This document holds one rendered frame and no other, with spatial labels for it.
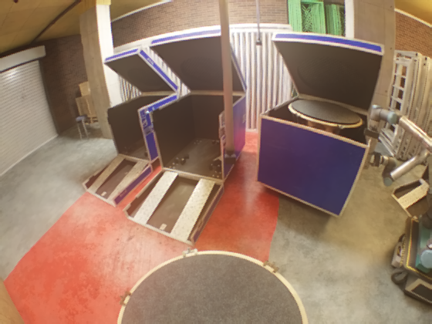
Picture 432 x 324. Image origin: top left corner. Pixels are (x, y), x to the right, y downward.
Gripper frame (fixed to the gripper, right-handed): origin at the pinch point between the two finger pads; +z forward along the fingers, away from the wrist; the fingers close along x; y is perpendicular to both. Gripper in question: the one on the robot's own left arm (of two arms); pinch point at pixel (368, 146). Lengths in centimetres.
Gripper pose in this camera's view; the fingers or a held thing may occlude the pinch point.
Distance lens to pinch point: 171.7
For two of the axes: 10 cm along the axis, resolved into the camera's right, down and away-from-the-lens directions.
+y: 6.6, -2.8, 7.0
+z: -0.6, 9.1, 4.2
